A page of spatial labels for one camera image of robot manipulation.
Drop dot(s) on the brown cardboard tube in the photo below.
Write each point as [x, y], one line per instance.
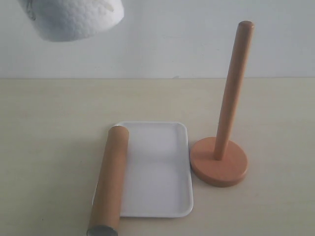
[105, 214]

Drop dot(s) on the white printed paper towel roll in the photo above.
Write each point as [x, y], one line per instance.
[71, 20]

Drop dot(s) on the wooden paper towel holder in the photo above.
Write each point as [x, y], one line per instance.
[218, 161]

